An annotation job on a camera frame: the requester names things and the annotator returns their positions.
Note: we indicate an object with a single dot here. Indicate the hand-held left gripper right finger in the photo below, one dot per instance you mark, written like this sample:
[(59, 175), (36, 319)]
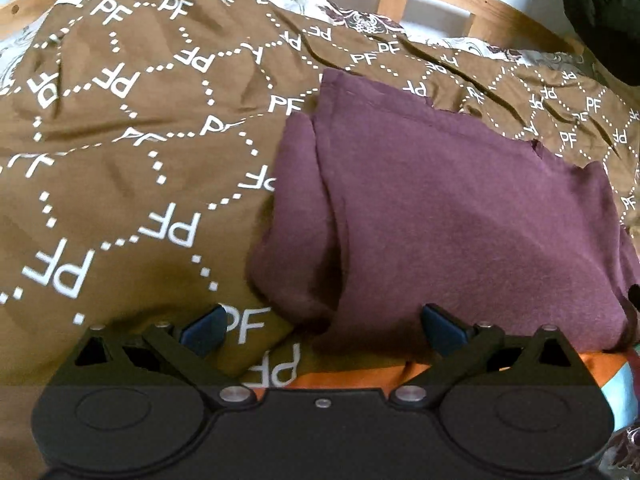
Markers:
[(441, 331)]

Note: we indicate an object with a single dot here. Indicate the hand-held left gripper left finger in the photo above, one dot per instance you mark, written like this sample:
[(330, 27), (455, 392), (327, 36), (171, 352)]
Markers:
[(202, 334)]

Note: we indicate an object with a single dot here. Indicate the maroon long-sleeve shirt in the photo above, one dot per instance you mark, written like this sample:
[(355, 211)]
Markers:
[(425, 220)]

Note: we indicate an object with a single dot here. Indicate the brown patterned blanket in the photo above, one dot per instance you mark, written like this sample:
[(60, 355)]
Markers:
[(125, 160)]

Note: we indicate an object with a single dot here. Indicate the black puffy jacket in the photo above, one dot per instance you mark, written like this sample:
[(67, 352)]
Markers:
[(605, 10)]

